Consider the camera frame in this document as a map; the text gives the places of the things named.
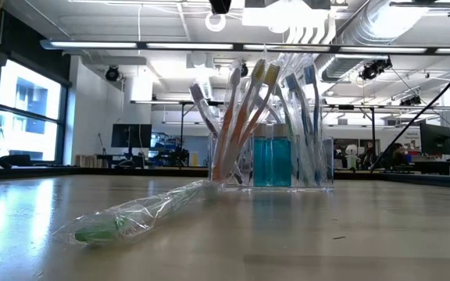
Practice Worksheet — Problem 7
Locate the teal mouthwash bottle white cap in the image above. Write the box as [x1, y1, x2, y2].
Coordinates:
[271, 123, 292, 187]
[252, 123, 273, 187]

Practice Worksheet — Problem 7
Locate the black overhead beam with lights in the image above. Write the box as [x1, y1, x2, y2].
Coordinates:
[39, 38, 450, 55]

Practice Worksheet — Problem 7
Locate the white ceiling light panel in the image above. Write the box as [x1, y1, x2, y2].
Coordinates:
[241, 5, 330, 28]

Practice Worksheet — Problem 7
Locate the white ceiling pipe bundle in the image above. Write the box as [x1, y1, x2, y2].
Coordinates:
[266, 15, 338, 89]

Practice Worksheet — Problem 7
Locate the black computer monitor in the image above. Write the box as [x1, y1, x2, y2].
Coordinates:
[111, 123, 153, 149]
[419, 123, 450, 156]

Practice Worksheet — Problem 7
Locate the clear acrylic organizer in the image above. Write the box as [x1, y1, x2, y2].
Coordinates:
[207, 132, 334, 191]

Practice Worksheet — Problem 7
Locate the brown boxes row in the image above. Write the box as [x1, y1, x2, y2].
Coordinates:
[74, 154, 113, 169]

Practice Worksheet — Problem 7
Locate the person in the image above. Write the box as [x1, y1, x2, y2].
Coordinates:
[388, 142, 408, 167]

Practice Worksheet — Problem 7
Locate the white cable coil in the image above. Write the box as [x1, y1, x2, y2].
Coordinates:
[204, 10, 227, 33]

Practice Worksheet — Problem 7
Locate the black ceiling camera cluster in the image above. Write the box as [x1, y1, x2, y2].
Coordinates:
[359, 57, 393, 81]

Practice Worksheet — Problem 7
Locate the black aluminium table frame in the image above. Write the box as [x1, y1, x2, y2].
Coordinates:
[0, 163, 450, 190]

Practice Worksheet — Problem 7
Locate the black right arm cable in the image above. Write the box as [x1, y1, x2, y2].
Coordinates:
[369, 48, 450, 173]

